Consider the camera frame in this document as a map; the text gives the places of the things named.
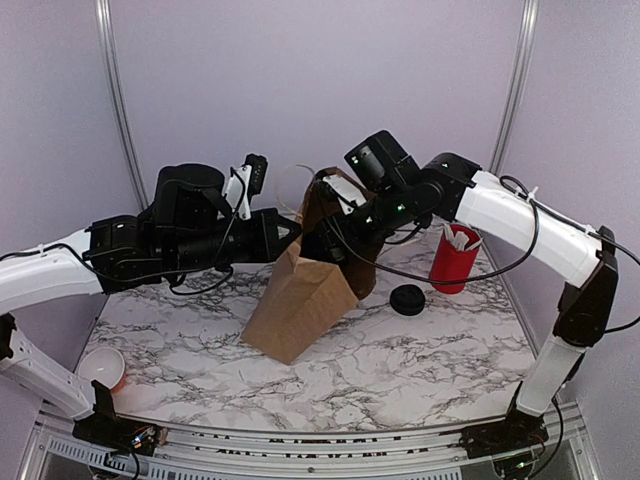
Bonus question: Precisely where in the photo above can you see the red cylindrical container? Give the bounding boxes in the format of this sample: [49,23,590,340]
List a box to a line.
[429,224,481,295]

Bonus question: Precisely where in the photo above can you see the aluminium frame post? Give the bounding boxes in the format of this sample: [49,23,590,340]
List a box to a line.
[489,0,539,174]
[95,0,149,210]

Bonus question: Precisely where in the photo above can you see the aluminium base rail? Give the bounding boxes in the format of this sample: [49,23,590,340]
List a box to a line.
[17,403,602,479]

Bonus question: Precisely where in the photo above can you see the brown paper bag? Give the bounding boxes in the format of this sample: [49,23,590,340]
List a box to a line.
[238,163,386,366]

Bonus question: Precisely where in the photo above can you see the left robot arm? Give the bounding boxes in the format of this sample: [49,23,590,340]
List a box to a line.
[1,155,301,458]

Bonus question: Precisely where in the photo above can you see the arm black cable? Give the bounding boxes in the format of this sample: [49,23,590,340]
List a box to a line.
[319,174,640,335]
[0,169,246,297]

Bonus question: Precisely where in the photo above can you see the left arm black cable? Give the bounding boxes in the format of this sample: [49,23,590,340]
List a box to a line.
[0,169,246,297]

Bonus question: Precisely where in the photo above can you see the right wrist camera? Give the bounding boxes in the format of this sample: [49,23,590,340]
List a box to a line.
[320,174,367,215]

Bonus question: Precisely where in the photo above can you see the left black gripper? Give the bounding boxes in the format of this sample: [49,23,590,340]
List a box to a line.
[168,207,303,277]

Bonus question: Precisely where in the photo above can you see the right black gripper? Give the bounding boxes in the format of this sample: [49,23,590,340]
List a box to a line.
[310,183,417,262]

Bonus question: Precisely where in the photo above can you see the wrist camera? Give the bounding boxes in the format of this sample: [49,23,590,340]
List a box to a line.
[320,174,367,215]
[224,154,268,220]

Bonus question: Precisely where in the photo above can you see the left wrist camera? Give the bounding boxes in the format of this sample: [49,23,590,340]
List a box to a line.
[224,154,268,220]

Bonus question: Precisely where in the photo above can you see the white and orange bowl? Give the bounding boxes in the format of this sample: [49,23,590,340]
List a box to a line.
[77,347,126,393]

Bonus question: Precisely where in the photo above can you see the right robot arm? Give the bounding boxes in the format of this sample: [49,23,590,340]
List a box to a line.
[302,130,619,458]

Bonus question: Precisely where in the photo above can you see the left aluminium frame post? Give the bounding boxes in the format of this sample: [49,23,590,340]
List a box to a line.
[95,0,149,210]

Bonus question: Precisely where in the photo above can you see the right aluminium frame post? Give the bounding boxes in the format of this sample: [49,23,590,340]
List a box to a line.
[489,0,539,174]

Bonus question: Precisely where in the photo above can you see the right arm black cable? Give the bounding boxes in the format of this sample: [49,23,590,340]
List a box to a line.
[319,174,640,335]

